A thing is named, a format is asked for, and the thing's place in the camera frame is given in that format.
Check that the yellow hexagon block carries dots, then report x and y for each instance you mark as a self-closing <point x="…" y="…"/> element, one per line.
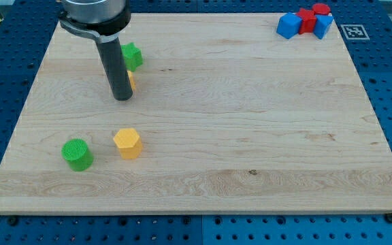
<point x="128" y="143"/>

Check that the blue triangle block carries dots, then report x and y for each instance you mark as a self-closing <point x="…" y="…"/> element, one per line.
<point x="322" y="25"/>

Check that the yellow heart block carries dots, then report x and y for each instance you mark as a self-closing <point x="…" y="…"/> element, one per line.
<point x="131" y="80"/>

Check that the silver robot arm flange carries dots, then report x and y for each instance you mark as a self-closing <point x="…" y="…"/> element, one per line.
<point x="98" y="20"/>

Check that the green star block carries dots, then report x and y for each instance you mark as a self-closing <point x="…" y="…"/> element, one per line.
<point x="132" y="56"/>

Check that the blue cube block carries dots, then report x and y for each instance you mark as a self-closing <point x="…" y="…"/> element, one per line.
<point x="288" y="25"/>

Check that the red cylinder block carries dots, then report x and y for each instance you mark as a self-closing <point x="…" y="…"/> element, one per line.
<point x="321" y="9"/>

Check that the red star block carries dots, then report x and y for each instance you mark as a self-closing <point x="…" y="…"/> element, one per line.
<point x="308" y="20"/>

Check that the wooden board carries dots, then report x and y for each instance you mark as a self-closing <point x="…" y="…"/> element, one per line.
<point x="233" y="118"/>

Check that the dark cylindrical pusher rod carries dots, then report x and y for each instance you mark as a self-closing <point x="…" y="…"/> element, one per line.
<point x="113" y="63"/>

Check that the green cylinder block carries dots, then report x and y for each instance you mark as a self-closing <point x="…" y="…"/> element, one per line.
<point x="77" y="155"/>

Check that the white fiducial marker tag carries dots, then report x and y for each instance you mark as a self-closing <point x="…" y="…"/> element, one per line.
<point x="354" y="32"/>

